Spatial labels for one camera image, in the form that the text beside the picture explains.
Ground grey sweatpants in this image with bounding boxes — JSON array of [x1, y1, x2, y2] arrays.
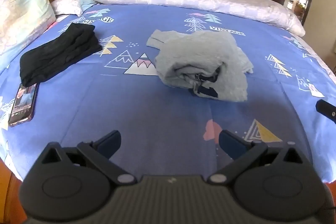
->
[[146, 30, 253, 102]]

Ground small white blue pillow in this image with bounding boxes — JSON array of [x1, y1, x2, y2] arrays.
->
[[51, 0, 97, 16]]

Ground folded black garment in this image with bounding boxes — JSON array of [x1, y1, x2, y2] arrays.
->
[[20, 23, 102, 87]]

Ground smartphone with pink case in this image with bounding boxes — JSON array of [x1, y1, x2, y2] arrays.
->
[[8, 84, 39, 127]]

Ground large pastel patterned pillow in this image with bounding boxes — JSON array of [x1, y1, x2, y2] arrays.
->
[[1, 0, 56, 55]]

